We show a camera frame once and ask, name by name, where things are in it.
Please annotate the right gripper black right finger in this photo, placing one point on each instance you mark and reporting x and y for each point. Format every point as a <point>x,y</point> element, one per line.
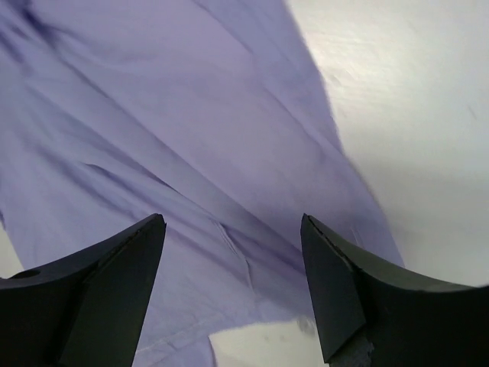
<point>371,312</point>

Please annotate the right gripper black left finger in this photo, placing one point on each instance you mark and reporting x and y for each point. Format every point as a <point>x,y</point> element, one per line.
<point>86,309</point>

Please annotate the purple jacket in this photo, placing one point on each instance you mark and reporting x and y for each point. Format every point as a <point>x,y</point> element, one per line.
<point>212,114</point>

